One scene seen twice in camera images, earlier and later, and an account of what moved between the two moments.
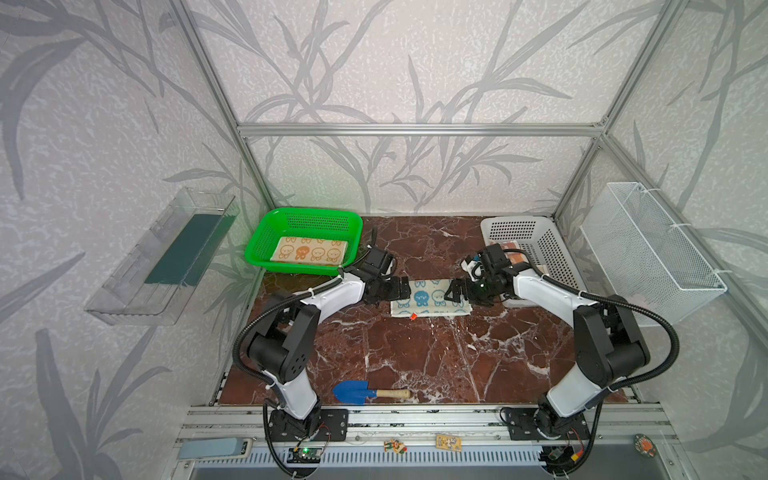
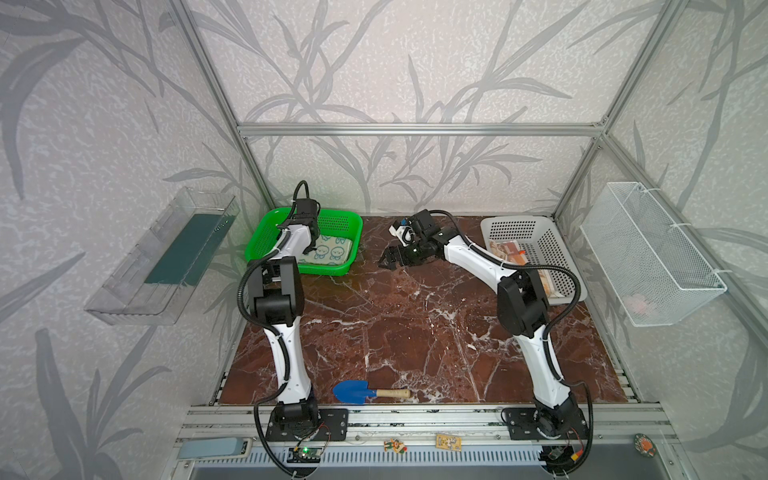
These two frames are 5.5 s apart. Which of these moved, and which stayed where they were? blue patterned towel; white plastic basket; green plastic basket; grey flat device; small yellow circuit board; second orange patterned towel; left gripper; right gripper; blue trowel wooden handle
Moved: blue patterned towel; right gripper; left gripper
Stayed: green plastic basket; white plastic basket; second orange patterned towel; grey flat device; blue trowel wooden handle; small yellow circuit board
